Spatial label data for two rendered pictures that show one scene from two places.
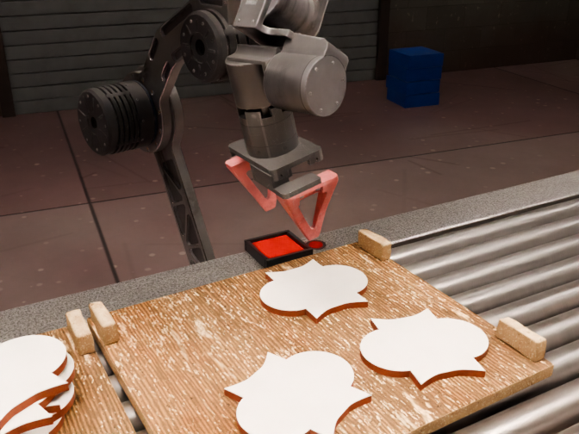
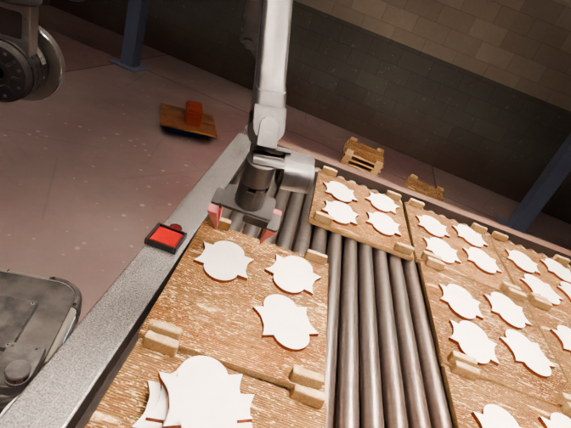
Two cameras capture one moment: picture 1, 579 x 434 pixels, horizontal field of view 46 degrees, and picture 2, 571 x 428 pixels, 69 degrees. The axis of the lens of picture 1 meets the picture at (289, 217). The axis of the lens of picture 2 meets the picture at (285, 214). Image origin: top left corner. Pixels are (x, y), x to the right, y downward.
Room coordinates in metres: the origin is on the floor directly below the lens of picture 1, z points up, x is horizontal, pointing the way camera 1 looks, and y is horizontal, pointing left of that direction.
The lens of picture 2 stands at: (0.32, 0.62, 1.54)
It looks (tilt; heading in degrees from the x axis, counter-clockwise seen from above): 29 degrees down; 297
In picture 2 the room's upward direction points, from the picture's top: 22 degrees clockwise
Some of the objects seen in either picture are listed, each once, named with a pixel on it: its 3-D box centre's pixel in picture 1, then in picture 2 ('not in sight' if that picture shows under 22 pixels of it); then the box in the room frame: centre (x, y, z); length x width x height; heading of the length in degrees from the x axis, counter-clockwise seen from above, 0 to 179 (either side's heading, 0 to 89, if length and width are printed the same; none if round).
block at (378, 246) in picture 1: (374, 244); (219, 222); (0.86, -0.12, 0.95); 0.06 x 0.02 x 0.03; 31
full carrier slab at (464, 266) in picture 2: not in sight; (456, 243); (0.39, -0.87, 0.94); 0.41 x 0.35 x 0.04; 118
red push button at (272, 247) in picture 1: (277, 250); (166, 238); (0.89, 0.02, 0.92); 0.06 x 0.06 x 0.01; 29
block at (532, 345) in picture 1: (520, 337); (315, 256); (0.63, -0.26, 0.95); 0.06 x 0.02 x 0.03; 31
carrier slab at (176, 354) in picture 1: (308, 345); (251, 293); (0.64, -0.02, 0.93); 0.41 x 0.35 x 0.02; 121
